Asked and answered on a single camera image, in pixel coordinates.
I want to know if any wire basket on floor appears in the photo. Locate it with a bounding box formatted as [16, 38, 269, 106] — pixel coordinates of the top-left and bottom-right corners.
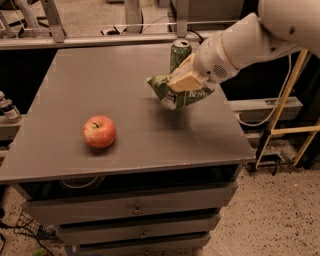
[14, 210, 57, 240]

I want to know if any green jalapeno chip bag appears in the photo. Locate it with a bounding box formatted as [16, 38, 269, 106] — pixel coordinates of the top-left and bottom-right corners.
[146, 73, 215, 111]

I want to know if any small bottle with label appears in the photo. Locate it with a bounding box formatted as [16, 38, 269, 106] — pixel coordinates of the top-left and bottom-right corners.
[0, 91, 22, 123]

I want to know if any yellow metal stand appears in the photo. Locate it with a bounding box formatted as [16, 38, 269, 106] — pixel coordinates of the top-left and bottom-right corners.
[246, 49, 320, 176]

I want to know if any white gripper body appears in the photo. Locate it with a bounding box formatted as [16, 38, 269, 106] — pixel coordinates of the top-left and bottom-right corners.
[193, 33, 239, 83]

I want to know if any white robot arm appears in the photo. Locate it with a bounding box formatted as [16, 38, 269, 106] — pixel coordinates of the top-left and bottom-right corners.
[168, 0, 320, 92]

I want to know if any grey metal railing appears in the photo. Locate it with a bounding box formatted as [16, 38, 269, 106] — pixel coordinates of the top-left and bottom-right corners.
[0, 0, 241, 51]

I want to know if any red apple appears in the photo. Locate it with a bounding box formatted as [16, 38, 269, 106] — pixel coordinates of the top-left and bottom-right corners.
[82, 116, 116, 149]

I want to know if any grey drawer cabinet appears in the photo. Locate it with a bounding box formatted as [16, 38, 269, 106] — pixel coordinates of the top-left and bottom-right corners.
[1, 44, 254, 256]

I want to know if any white cable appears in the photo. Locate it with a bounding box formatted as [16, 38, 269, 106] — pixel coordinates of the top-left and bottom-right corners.
[234, 54, 293, 128]

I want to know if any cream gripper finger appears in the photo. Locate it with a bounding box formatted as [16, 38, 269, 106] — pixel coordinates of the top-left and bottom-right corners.
[171, 53, 195, 78]
[167, 71, 208, 92]

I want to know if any green soda can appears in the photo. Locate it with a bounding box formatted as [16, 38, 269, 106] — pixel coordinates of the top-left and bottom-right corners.
[170, 39, 192, 72]

